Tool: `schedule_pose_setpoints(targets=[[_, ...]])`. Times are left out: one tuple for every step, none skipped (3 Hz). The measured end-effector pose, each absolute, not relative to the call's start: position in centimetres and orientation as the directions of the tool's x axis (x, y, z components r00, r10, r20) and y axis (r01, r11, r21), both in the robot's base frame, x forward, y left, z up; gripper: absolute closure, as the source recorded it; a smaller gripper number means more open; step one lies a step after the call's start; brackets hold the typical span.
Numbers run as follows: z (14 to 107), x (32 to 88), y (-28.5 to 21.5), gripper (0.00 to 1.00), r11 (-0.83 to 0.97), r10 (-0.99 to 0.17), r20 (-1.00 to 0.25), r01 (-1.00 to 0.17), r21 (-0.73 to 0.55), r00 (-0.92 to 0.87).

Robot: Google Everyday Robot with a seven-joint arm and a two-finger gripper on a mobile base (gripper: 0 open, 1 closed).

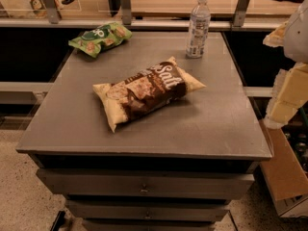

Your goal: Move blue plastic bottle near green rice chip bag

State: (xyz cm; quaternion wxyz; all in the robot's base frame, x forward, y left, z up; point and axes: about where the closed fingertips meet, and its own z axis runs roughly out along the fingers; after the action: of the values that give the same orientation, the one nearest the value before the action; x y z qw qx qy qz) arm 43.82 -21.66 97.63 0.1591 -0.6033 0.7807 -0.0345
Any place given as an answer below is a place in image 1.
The bottom cabinet drawer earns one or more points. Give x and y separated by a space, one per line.
147 225

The top cabinet drawer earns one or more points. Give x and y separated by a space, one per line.
73 181

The middle cabinet drawer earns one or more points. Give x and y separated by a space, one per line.
146 210

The cardboard box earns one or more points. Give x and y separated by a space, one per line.
286 180

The green pole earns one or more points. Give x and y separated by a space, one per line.
304 116

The cabinet drawer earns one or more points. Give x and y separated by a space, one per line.
73 181
146 210
147 225

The brown and cream chip bag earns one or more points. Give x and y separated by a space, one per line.
145 92

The grey drawer cabinet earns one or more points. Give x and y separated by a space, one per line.
212 130

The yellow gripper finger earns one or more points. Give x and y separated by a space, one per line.
276 37
289 93

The clear plastic water bottle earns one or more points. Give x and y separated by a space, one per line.
198 29

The green rice chip bag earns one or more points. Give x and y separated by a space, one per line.
103 38

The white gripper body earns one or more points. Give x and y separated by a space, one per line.
297 38

